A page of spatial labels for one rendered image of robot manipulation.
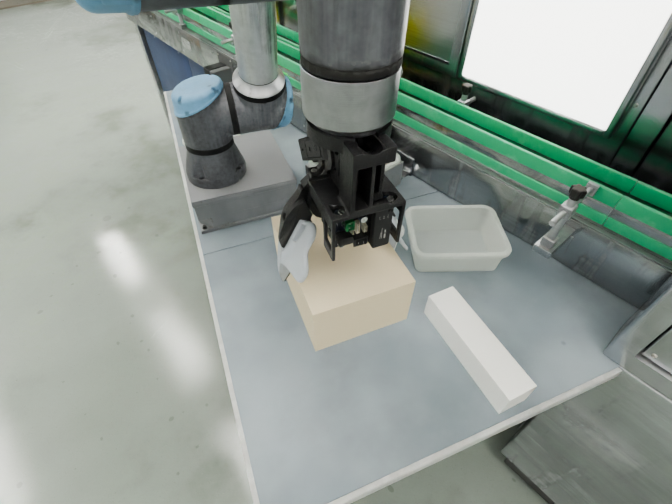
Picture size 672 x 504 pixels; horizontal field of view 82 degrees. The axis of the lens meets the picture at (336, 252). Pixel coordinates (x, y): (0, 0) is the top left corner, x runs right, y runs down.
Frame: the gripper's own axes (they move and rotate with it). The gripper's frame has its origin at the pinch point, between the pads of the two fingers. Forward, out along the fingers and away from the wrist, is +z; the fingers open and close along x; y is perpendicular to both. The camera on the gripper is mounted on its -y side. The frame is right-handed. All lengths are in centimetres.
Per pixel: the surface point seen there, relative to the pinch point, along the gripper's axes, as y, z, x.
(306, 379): -2.3, 35.2, -5.1
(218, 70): -129, 28, 3
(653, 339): 18, 24, 53
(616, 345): 15, 30, 52
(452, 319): -0.6, 29.2, 24.9
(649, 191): -5, 14, 72
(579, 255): -5, 30, 62
